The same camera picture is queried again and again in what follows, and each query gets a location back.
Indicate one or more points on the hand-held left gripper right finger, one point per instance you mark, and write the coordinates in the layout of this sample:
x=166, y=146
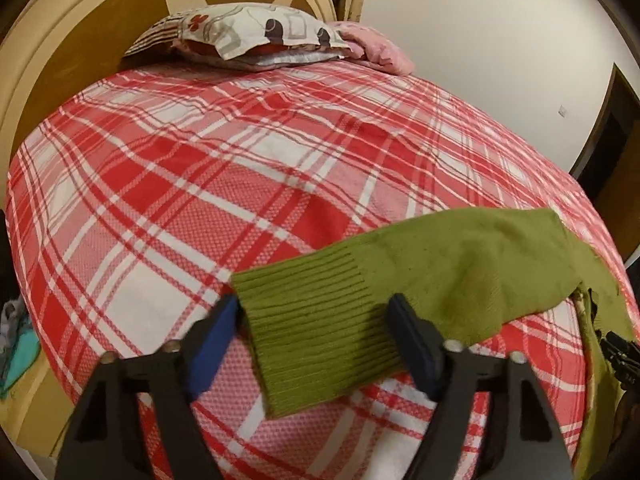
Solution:
x=411, y=342

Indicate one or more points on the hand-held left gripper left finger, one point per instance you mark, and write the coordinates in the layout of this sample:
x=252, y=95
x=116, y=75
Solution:
x=215, y=342

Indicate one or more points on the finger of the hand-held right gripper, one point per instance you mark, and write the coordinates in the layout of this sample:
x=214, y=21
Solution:
x=625, y=360

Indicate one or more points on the green orange white knit sweater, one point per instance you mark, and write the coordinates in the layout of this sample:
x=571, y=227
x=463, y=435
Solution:
x=425, y=270

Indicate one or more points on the brown wooden door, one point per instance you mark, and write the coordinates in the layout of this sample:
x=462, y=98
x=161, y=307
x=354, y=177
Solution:
x=622, y=220

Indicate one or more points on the red white plaid bed sheet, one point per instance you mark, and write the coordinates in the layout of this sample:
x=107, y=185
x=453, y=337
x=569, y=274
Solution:
x=200, y=185

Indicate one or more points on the teal cloth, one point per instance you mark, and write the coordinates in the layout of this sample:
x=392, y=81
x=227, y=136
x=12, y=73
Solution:
x=22, y=360

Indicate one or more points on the white grey cloth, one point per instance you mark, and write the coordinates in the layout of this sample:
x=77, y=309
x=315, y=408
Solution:
x=10, y=317

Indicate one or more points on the pink pillow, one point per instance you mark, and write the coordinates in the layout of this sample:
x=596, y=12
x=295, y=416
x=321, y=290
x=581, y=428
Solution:
x=382, y=50

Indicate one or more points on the white patterned pillow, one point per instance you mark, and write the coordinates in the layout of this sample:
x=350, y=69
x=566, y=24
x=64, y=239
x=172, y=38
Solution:
x=235, y=27

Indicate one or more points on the brown door frame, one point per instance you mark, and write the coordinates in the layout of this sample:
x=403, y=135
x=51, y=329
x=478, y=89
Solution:
x=597, y=125

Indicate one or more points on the white wall switch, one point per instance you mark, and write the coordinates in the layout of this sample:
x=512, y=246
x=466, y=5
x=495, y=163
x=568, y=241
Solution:
x=564, y=110

